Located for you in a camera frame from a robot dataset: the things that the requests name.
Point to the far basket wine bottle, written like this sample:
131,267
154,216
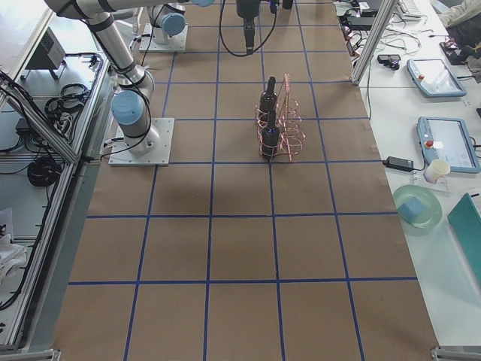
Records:
268,99

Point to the basket wine bottle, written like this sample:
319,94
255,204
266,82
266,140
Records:
268,99
270,136

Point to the near basket wine bottle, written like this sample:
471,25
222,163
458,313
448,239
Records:
270,136

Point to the far blue teach pendant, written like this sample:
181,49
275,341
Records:
434,78

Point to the blue teach pendant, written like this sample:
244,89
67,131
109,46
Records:
434,78
447,139

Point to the grey control box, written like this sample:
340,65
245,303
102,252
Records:
48,55

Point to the black power adapter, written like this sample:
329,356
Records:
398,164

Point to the near blue teach pendant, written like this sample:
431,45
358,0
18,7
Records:
447,139

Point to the brown paper mat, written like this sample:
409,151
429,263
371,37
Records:
223,255

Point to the white paper cup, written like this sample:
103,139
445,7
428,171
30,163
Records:
437,169

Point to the blue foam cube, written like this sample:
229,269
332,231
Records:
411,208

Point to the green glass plate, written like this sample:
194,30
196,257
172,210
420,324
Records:
429,218

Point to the teal box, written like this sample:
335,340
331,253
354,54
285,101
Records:
464,220

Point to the copper wire wine basket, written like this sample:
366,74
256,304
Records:
292,138

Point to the aluminium frame post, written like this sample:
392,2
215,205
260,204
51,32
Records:
380,23

